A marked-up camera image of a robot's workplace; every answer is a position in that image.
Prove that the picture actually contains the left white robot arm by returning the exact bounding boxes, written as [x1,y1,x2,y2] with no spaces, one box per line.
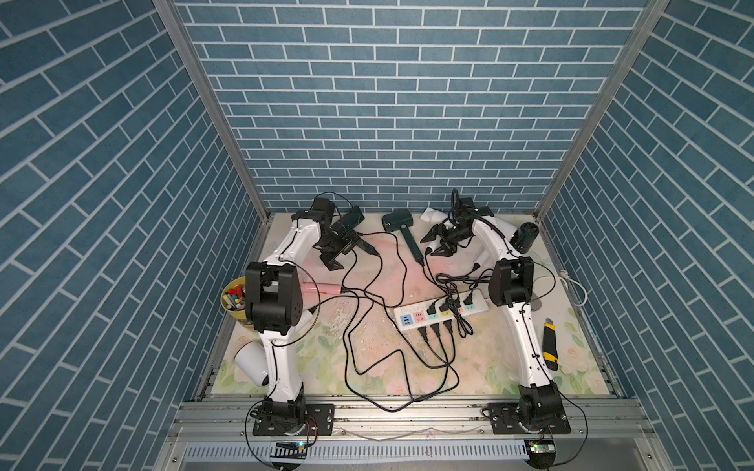
[243,197,364,436]

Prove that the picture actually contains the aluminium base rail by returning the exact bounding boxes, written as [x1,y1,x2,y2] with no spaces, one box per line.
[156,396,670,470]

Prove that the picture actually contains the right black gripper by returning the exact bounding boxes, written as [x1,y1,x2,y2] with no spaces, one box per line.
[421,226,470,259]

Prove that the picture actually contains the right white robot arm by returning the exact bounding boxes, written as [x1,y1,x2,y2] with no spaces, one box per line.
[420,195,566,434]

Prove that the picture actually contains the white wall cable connector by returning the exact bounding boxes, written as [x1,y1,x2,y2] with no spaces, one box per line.
[558,269,589,307]

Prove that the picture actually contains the dark green dryer right corner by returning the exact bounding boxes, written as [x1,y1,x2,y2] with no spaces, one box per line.
[511,222,539,254]

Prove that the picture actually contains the large white dryer front left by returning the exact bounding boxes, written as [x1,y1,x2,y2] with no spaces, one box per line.
[234,341,269,387]

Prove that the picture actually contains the dark green dryer angled nozzle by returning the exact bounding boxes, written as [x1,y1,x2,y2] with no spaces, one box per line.
[330,206,379,255]

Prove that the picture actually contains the white power strip coloured sockets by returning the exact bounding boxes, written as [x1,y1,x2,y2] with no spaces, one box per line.
[393,290,489,332]

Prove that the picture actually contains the yellow black utility knife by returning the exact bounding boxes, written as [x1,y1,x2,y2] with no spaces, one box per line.
[542,318,560,371]

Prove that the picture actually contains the white folding hair dryer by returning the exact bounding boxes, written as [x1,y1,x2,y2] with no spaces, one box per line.
[420,208,449,226]

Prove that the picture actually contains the yellow cup of pens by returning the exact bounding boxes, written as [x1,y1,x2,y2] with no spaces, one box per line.
[220,277,247,323]

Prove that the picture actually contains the dark green dryer centre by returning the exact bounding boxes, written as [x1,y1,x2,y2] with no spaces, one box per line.
[382,208,425,266]

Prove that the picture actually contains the black power cord with plug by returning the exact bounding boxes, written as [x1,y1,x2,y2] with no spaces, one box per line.
[305,232,463,413]

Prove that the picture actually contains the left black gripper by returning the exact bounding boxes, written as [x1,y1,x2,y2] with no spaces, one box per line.
[316,226,364,270]

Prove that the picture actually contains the pink hair dryer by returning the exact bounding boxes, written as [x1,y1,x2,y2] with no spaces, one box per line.
[302,283,342,296]

